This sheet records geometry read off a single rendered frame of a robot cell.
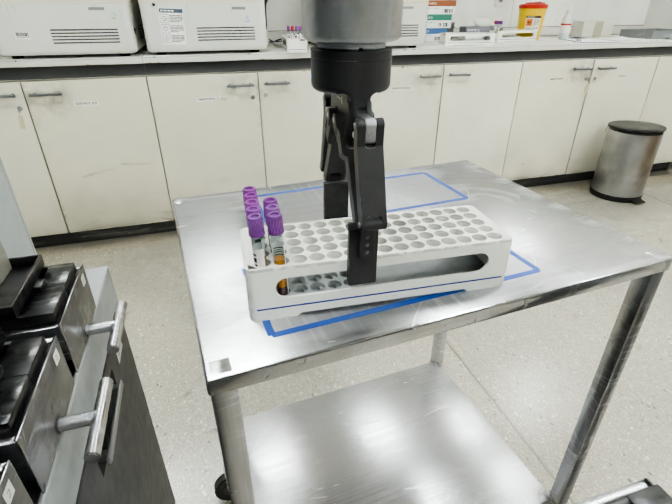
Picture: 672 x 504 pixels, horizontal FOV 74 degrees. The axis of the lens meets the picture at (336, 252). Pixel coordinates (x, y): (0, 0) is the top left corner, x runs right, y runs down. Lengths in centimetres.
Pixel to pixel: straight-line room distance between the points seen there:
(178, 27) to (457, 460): 205
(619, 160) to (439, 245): 284
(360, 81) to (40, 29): 210
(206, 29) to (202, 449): 178
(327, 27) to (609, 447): 142
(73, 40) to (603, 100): 301
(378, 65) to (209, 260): 33
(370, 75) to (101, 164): 216
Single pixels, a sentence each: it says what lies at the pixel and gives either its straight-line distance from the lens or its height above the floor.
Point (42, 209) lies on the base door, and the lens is 263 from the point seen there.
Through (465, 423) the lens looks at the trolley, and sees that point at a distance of 112.
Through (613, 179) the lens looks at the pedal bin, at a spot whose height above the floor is 14.
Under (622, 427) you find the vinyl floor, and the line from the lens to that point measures 167.
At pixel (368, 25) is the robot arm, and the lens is 41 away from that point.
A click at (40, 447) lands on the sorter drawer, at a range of 50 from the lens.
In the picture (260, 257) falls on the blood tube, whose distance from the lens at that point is 44.
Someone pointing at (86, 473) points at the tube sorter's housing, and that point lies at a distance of 62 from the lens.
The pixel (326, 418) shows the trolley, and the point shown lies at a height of 28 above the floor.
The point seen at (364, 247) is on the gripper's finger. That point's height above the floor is 90.
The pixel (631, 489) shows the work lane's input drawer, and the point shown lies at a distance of 42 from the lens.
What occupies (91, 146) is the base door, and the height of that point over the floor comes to 51.
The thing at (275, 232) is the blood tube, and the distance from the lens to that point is 43.
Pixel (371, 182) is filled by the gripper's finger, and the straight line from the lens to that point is 40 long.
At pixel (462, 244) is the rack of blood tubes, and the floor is 88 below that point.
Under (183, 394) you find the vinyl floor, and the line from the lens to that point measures 160.
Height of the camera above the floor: 111
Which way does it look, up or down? 29 degrees down
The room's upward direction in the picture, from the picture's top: straight up
